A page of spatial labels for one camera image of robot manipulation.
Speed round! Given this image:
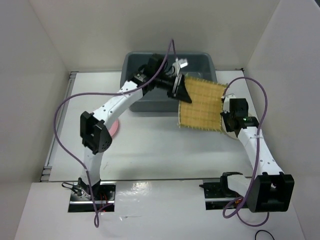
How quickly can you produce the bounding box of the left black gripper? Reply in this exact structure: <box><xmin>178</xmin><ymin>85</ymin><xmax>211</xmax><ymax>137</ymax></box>
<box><xmin>154</xmin><ymin>72</ymin><xmax>192</xmax><ymax>104</ymax></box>

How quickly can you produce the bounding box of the yellow bamboo mat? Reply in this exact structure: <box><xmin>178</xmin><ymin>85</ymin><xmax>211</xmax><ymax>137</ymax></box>
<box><xmin>178</xmin><ymin>76</ymin><xmax>227</xmax><ymax>132</ymax></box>

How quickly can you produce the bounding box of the pink plastic plate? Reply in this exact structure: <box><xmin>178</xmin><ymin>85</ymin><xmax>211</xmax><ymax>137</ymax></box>
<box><xmin>108</xmin><ymin>119</ymin><xmax>120</xmax><ymax>138</ymax></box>

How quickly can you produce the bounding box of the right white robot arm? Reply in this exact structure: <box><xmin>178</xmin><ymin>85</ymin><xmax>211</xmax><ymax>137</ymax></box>
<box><xmin>219</xmin><ymin>94</ymin><xmax>295</xmax><ymax>213</ymax></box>

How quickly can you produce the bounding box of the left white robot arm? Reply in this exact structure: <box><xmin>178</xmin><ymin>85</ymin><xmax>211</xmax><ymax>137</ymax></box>
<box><xmin>78</xmin><ymin>53</ymin><xmax>192</xmax><ymax>200</ymax></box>

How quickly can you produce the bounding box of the grey plastic bin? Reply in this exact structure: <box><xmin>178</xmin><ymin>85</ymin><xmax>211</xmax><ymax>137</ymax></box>
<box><xmin>120</xmin><ymin>51</ymin><xmax>218</xmax><ymax>113</ymax></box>

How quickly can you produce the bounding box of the white bowl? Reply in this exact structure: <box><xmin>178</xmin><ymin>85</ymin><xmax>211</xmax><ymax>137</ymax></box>
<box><xmin>220</xmin><ymin>93</ymin><xmax>238</xmax><ymax>140</ymax></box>

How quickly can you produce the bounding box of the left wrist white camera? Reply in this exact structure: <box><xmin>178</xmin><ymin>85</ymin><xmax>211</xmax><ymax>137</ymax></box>
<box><xmin>172</xmin><ymin>58</ymin><xmax>188</xmax><ymax>76</ymax></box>

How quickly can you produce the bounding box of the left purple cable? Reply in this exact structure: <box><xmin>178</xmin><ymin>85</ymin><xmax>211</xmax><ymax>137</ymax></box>
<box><xmin>53</xmin><ymin>37</ymin><xmax>176</xmax><ymax>228</ymax></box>

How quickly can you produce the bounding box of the purple cable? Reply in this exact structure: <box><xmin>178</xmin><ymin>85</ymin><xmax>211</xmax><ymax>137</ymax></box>
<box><xmin>221</xmin><ymin>76</ymin><xmax>270</xmax><ymax>227</ymax></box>
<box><xmin>53</xmin><ymin>37</ymin><xmax>176</xmax><ymax>228</ymax></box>

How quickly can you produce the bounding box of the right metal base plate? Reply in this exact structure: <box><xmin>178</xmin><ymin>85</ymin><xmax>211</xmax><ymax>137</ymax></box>
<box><xmin>199</xmin><ymin>178</ymin><xmax>240</xmax><ymax>211</ymax></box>

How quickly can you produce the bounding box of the metal base plate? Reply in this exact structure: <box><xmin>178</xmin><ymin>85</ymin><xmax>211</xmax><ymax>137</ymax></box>
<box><xmin>61</xmin><ymin>181</ymin><xmax>116</xmax><ymax>213</ymax></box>
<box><xmin>199</xmin><ymin>178</ymin><xmax>240</xmax><ymax>211</ymax></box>

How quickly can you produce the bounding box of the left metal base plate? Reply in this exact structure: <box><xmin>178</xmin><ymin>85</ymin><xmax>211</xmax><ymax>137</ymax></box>
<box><xmin>61</xmin><ymin>181</ymin><xmax>116</xmax><ymax>213</ymax></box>

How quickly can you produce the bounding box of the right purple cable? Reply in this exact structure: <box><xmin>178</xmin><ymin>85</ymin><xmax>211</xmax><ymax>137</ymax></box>
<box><xmin>221</xmin><ymin>76</ymin><xmax>270</xmax><ymax>227</ymax></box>

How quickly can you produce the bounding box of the aluminium table edge rail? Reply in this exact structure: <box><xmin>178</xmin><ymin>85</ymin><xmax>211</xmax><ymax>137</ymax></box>
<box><xmin>39</xmin><ymin>71</ymin><xmax>78</xmax><ymax>183</ymax></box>

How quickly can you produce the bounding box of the black cable loop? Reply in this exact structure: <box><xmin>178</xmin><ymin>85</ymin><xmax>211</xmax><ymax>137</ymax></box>
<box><xmin>255</xmin><ymin>229</ymin><xmax>275</xmax><ymax>240</ymax></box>

